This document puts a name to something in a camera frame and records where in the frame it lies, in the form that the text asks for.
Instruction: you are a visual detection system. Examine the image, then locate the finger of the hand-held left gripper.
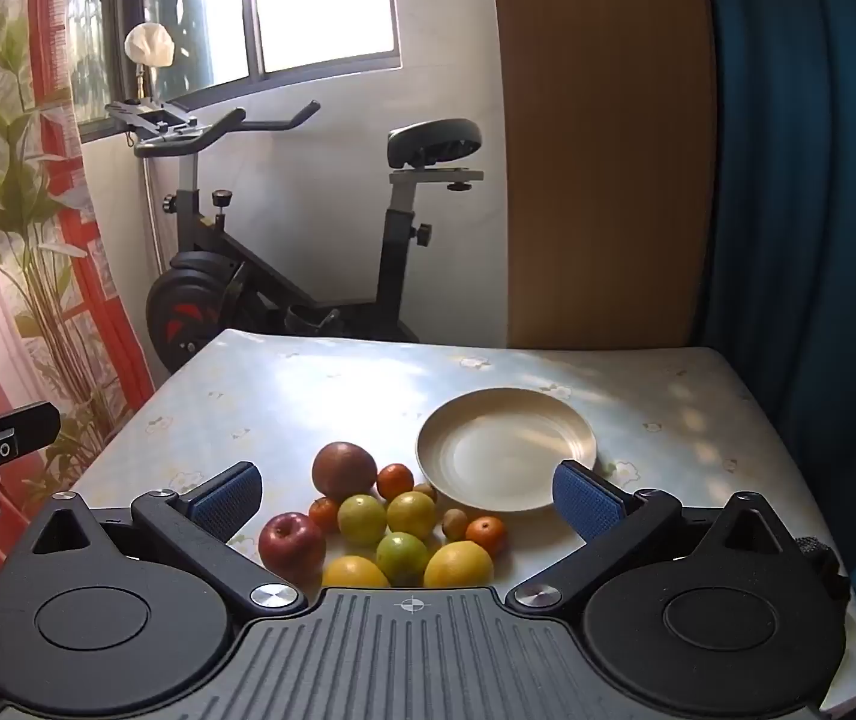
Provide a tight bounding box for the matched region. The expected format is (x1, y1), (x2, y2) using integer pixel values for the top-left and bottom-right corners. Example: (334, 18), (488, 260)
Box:
(0, 400), (62, 467)

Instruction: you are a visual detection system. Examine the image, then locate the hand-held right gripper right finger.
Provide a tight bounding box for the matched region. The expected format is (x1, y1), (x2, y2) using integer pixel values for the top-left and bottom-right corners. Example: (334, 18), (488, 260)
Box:
(510, 459), (794, 612)

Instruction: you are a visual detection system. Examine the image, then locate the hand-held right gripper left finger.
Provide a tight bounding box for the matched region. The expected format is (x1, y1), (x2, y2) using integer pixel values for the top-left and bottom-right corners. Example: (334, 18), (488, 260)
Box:
(21, 463), (309, 612)

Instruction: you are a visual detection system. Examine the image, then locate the bright red apple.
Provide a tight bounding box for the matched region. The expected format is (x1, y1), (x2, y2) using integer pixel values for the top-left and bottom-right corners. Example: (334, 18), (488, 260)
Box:
(259, 512), (328, 582)

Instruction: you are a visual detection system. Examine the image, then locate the cream round plate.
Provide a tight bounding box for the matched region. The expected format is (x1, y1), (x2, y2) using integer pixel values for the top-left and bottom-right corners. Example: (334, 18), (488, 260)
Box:
(416, 388), (598, 515)

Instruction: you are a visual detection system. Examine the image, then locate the dark brownish red apple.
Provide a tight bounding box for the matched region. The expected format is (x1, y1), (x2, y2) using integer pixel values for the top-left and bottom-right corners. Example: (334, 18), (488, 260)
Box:
(312, 441), (379, 503)

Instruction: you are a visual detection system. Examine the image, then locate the green apple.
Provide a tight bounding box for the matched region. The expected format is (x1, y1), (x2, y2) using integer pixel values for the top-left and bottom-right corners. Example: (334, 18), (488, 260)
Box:
(375, 531), (430, 586)
(336, 493), (388, 545)
(386, 491), (438, 541)

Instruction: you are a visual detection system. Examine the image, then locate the yellow lemon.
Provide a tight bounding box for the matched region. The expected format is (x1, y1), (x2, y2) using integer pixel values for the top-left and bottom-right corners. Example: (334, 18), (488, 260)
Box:
(321, 555), (391, 590)
(423, 540), (494, 590)

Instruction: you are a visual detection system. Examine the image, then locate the green apple on table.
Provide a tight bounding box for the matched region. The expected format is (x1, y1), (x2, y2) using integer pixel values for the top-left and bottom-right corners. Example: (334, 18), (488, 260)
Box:
(386, 491), (438, 541)

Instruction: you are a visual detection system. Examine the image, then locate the green apple by lemon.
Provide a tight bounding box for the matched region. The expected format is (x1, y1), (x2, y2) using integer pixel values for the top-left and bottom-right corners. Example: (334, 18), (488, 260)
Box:
(375, 531), (430, 586)

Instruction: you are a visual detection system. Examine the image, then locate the plant printed curtain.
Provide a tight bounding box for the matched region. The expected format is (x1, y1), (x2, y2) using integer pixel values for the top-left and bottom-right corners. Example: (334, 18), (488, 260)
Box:
(0, 0), (157, 661)

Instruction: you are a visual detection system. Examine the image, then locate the black exercise bike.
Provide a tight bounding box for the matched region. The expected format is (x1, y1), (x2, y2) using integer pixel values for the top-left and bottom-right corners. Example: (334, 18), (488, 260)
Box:
(105, 99), (485, 372)

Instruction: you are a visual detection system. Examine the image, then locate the wooden cabinet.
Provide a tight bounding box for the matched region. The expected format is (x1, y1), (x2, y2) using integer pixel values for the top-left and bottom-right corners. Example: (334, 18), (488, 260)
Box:
(489, 0), (721, 350)

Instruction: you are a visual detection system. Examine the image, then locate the dark blue curtain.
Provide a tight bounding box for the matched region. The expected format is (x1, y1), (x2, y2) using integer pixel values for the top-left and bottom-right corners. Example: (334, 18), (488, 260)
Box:
(698, 0), (856, 691)

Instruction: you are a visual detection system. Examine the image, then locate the white cloth bundle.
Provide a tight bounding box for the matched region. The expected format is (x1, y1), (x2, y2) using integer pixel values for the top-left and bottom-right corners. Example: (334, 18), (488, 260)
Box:
(124, 22), (175, 70)

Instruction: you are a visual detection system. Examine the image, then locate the window with dark frame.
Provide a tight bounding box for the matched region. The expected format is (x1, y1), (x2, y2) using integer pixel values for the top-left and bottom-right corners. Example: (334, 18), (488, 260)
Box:
(64, 0), (403, 140)

